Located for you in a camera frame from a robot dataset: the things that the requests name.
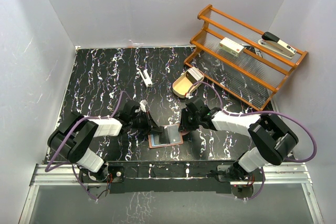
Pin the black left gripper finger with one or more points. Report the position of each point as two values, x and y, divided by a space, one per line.
147 131
152 123

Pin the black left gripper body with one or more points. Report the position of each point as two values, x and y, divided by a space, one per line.
140 121

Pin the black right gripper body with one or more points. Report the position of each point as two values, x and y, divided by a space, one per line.
192 121

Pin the beige oval card tray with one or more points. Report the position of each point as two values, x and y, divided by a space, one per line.
181 86

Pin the stack of credit cards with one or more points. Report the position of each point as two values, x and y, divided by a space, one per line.
194 75

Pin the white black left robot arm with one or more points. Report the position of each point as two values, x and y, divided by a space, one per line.
72 138

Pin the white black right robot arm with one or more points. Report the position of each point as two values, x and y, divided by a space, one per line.
272 138

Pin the white staple remover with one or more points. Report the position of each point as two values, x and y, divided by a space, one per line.
146 78

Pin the orange wooden shelf rack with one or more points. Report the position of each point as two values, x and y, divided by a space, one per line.
256 75

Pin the white red staples box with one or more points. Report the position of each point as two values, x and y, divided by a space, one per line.
231 46

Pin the black beige stapler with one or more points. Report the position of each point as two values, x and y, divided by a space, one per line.
275 44

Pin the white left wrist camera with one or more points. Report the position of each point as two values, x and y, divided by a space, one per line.
143 105

